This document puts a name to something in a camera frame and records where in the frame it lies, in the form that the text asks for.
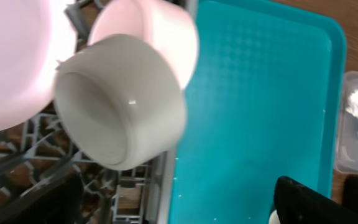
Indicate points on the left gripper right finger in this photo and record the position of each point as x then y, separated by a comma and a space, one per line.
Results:
296, 203

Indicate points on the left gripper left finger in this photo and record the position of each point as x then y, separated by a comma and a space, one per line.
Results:
58, 202

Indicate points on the teal plastic serving tray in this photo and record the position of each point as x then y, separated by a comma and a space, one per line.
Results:
263, 103

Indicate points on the white paper cup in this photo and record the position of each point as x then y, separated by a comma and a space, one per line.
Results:
274, 219

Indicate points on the grey-white shallow bowl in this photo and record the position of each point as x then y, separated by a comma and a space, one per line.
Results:
119, 102

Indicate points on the pink small bowl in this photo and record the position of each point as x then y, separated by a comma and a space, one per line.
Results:
168, 28

